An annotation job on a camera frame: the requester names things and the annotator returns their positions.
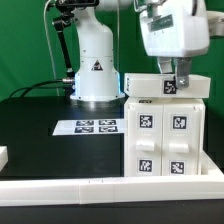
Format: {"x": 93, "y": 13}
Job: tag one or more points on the white boundary rail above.
{"x": 110, "y": 190}
{"x": 208, "y": 167}

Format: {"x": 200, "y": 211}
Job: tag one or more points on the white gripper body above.
{"x": 174, "y": 28}

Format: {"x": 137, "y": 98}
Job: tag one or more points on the white flat tagged top panel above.
{"x": 89, "y": 127}

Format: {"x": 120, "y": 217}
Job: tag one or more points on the white left rail stub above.
{"x": 3, "y": 157}

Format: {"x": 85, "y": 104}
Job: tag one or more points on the white cabinet box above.
{"x": 160, "y": 102}

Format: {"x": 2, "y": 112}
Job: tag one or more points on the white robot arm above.
{"x": 87, "y": 45}

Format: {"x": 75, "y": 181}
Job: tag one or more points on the white right boundary rail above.
{"x": 208, "y": 167}

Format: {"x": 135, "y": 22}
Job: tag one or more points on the white front boundary rail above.
{"x": 110, "y": 190}

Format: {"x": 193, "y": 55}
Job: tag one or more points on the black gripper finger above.
{"x": 165, "y": 65}
{"x": 182, "y": 71}

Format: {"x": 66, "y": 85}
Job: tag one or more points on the white tagged cube block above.
{"x": 164, "y": 86}

